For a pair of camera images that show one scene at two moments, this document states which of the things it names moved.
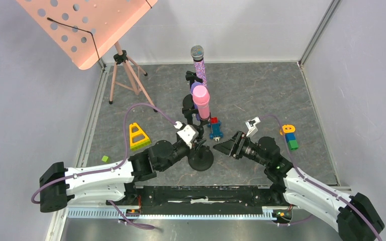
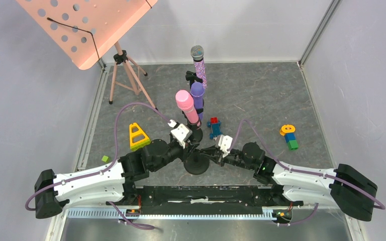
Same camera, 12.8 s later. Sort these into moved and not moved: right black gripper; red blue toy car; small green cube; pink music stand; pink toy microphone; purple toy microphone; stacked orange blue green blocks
Moved: pink toy microphone; right black gripper
Not moved: purple toy microphone; small green cube; red blue toy car; pink music stand; stacked orange blue green blocks
